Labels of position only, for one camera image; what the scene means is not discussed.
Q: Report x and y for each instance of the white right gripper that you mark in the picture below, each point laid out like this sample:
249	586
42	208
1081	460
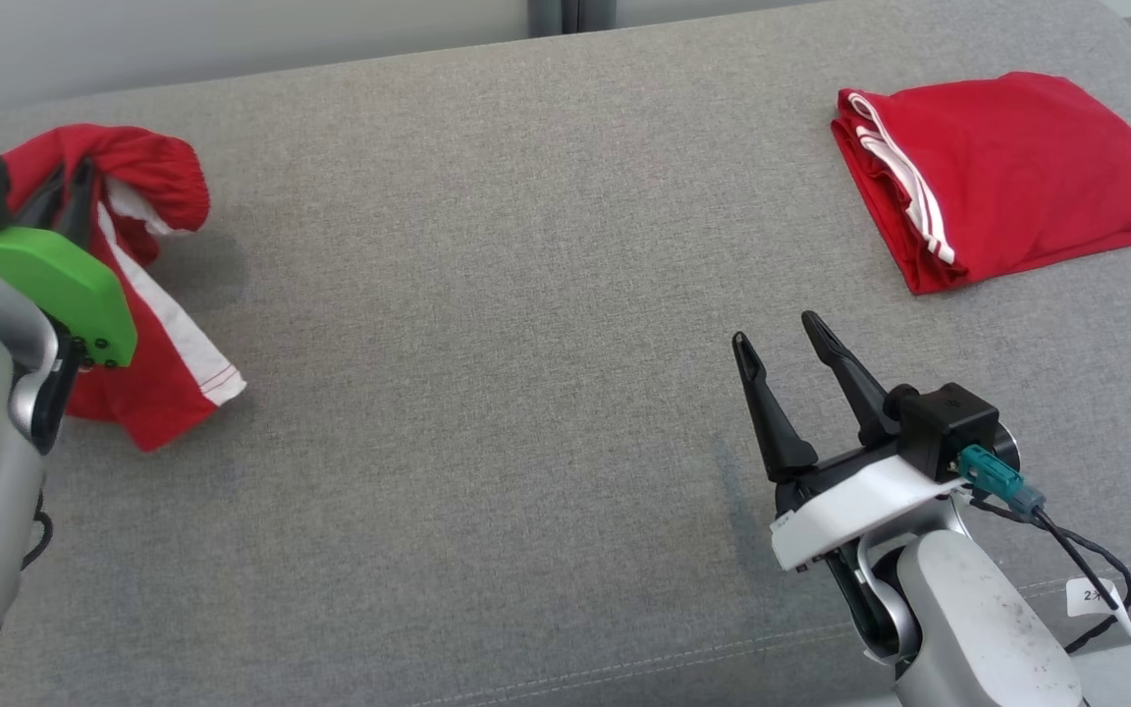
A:
850	511

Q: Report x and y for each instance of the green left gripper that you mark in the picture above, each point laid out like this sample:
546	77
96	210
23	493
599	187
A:
55	280

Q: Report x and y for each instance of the red and white shorts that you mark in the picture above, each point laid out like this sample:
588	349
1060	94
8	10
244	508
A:
153	383

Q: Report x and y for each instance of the red and white basketball jersey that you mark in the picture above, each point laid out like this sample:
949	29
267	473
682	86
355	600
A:
1017	167

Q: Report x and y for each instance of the grey fabric sofa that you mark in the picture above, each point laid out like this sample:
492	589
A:
477	295

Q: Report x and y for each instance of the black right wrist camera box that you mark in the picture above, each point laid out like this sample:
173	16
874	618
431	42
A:
948	427

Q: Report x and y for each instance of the grey metal frame post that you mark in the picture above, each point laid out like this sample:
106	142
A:
570	15

